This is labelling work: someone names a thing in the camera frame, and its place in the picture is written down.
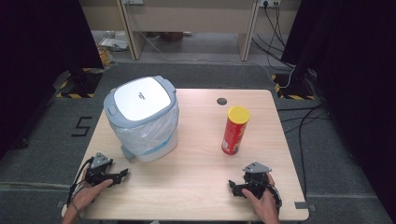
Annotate black cables from outlet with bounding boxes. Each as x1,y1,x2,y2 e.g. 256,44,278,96
250,3,296,69

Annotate white pedal trash can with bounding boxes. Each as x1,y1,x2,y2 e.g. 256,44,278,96
103,75,180,163

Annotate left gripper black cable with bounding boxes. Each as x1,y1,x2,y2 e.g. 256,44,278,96
66,156,95,209

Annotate person's right hand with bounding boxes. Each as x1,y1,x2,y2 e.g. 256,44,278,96
241,172,281,218

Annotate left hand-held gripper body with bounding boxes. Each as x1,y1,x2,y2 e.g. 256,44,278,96
83,151,114,187

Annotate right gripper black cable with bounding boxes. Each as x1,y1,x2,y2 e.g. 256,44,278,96
264,183,283,210

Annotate white wall power outlet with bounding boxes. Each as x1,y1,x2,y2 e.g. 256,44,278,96
258,0,281,8

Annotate red chip can yellow lid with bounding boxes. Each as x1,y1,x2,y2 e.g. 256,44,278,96
220,105,251,156

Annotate pile of packets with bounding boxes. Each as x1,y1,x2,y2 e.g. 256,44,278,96
94,30,131,69

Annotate translucent plastic trash bag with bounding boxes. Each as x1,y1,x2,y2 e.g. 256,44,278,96
109,101,180,157

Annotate person's left hand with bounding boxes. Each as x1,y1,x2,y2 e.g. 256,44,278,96
71,178,114,213

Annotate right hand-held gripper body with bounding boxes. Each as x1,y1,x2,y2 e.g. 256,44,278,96
242,161,273,201

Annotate beige wooden desk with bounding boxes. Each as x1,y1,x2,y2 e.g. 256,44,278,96
115,0,262,62

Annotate black floor cables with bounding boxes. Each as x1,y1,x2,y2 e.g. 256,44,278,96
276,103,332,200

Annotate black curtain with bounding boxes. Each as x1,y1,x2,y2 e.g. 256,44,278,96
280,0,396,218
0,0,105,161

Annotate stand base with hazard stripes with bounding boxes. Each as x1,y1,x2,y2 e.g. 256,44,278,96
270,68,318,101
55,67,105,100

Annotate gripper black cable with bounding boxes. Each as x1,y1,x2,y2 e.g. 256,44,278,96
264,183,283,210
66,156,95,209

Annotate grey tape patch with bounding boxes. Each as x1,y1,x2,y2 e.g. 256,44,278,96
293,201,317,213

